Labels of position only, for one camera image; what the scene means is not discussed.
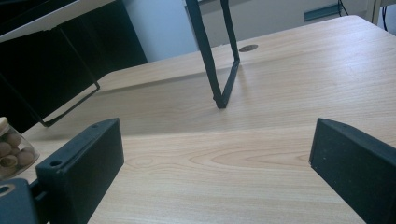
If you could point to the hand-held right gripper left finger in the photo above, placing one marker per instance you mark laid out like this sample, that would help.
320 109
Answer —
84 168

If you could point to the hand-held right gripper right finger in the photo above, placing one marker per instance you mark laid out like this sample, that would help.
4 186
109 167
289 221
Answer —
358 174

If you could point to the grey wall trunking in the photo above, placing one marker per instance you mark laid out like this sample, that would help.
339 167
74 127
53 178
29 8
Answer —
322 12

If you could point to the white shelf board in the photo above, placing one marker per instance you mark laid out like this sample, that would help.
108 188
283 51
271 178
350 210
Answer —
46 17

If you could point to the clear jar of pistachios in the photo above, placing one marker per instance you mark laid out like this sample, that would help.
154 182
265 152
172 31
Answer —
14 152

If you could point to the black metal shelf frame leg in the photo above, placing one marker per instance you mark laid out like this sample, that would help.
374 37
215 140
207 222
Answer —
67 93
214 59

